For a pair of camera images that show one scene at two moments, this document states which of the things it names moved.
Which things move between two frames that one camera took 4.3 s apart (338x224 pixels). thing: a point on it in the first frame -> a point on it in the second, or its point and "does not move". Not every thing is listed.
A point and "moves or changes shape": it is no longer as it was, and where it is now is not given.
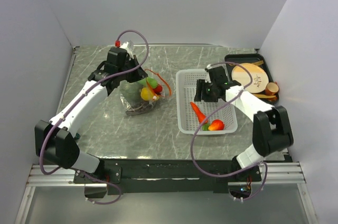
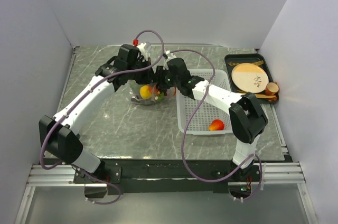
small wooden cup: (272, 89) does not move
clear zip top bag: (141, 96) moves or changes shape
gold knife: (259, 63) does not move
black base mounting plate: (186, 176) does not move
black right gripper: (199, 87) -> (160, 73)
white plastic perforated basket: (188, 122) does not move
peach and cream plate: (260, 80) does not move
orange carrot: (200, 115) -> (152, 90)
